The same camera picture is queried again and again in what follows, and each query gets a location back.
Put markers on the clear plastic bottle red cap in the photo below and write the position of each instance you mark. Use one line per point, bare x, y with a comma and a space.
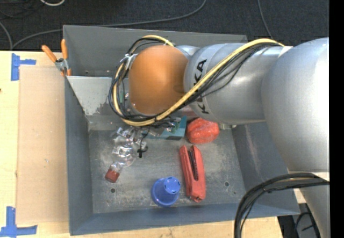
122, 155

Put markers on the brown cardboard board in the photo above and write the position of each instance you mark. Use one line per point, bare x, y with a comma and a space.
40, 137

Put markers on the red and black stapler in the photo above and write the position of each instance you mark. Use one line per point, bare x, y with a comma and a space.
197, 177

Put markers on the blue plastic cup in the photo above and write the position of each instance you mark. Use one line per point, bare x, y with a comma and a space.
165, 192

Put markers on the grey metal bin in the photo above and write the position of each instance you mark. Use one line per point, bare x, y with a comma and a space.
161, 167

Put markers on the red toy pepper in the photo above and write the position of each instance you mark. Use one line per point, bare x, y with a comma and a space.
202, 130

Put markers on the teal box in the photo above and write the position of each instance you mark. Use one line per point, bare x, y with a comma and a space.
179, 135

